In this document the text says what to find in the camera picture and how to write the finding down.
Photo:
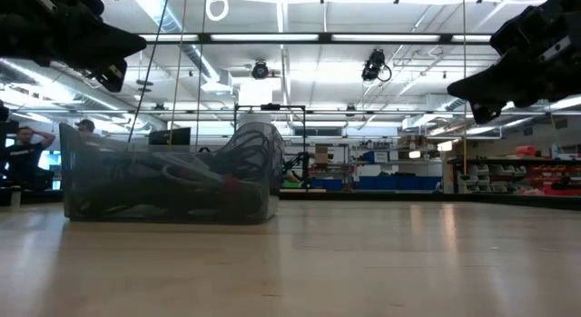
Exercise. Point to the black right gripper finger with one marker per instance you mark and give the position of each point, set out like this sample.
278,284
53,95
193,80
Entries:
485,112
499,85

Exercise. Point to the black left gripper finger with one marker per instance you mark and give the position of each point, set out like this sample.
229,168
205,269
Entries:
95,40
111,76

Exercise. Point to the yellow vertical pole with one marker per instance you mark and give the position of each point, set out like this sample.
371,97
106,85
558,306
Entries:
465,58

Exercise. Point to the person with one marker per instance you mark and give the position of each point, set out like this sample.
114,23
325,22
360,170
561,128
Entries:
85,126
22,158

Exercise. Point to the storage shelf with small bins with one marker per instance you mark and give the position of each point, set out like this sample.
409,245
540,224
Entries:
513,171

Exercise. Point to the translucent grey plastic bin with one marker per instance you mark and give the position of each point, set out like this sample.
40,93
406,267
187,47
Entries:
77,149

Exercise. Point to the black monitor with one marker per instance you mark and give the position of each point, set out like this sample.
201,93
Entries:
170,136

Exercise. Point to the lit computer screen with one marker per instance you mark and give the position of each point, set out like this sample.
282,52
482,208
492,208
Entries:
47,160

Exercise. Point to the row of blue bins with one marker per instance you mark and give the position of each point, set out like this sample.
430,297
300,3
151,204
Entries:
399,182

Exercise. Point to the black rig frame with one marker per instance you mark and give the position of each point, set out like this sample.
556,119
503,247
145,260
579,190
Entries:
204,37

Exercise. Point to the black overhead camera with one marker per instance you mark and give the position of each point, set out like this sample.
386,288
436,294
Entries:
374,65
260,70

